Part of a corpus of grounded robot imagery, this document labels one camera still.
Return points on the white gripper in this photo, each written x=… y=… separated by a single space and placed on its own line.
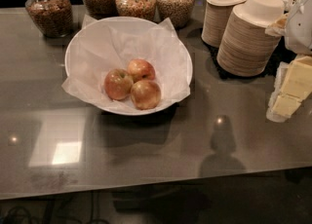
x=300 y=30

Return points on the red apple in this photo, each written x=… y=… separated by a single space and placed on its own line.
x=145 y=94
x=140 y=69
x=118 y=84

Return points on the white tissue paper liner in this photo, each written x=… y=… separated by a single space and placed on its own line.
x=156 y=49

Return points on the white bowl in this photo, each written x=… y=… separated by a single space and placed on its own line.
x=97 y=39

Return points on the front stack paper bowls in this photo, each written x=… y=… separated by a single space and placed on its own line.
x=245 y=45

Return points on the far left cereal jar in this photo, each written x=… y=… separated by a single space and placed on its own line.
x=52 y=17

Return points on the black mat under bowls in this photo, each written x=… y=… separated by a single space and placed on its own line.
x=280 y=54

